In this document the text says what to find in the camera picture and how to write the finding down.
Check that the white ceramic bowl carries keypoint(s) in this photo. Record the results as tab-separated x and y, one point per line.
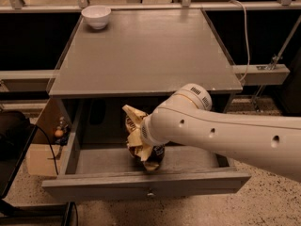
96	16

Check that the grey open top drawer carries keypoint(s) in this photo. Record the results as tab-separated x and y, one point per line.
98	166

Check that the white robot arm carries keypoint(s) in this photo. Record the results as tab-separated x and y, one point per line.
267	142

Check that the small figurine with orange ball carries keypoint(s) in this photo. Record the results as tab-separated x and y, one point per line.
62	132

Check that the cardboard box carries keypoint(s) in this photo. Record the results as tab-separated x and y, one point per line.
44	155

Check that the metal rail frame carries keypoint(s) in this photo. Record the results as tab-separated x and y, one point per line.
35	39

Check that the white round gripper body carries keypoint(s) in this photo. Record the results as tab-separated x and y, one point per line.
145	132

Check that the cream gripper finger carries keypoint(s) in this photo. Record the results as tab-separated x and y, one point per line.
134	139
144	152

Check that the black chair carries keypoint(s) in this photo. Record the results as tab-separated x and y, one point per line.
16	133

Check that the brown and cream chip bag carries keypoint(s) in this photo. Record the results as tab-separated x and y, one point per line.
156	156

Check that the grey cabinet with counter top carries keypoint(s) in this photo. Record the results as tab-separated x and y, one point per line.
139	59

